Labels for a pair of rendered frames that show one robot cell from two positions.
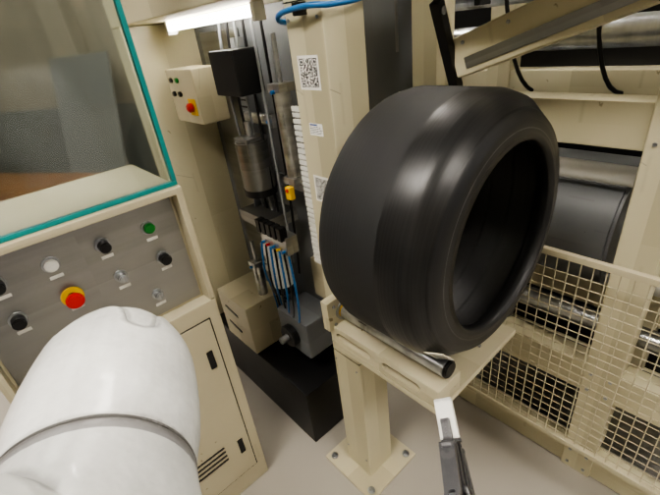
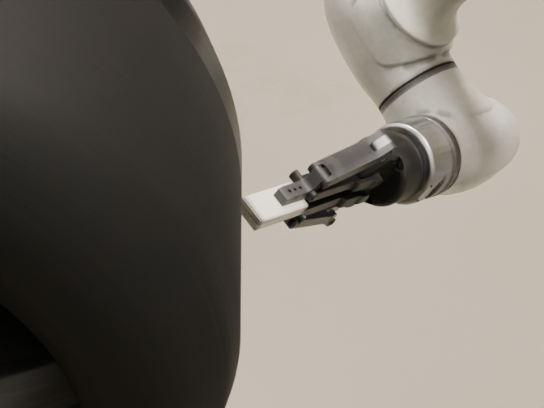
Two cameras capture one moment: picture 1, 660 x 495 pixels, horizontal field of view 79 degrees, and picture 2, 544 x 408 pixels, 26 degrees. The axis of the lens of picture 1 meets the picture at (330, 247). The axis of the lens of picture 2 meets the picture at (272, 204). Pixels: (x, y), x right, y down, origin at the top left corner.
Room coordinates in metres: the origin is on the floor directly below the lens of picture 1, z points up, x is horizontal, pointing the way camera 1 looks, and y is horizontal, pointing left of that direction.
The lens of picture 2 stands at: (1.07, 0.32, 1.75)
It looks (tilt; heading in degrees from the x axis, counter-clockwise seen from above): 44 degrees down; 218
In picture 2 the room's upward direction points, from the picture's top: straight up
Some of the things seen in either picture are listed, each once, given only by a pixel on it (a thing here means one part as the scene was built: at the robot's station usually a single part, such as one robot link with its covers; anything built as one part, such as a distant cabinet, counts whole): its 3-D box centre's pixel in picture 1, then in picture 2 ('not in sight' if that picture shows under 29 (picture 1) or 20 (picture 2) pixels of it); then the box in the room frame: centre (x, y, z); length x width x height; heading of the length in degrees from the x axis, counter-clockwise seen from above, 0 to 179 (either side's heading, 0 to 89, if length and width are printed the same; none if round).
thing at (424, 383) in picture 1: (390, 354); not in sight; (0.78, -0.12, 0.84); 0.36 x 0.09 x 0.06; 39
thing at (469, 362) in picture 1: (422, 336); not in sight; (0.87, -0.23, 0.80); 0.37 x 0.36 x 0.02; 129
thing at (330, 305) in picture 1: (374, 285); not in sight; (1.01, -0.12, 0.90); 0.40 x 0.03 x 0.10; 129
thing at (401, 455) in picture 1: (369, 454); not in sight; (1.06, -0.06, 0.01); 0.27 x 0.27 x 0.02; 39
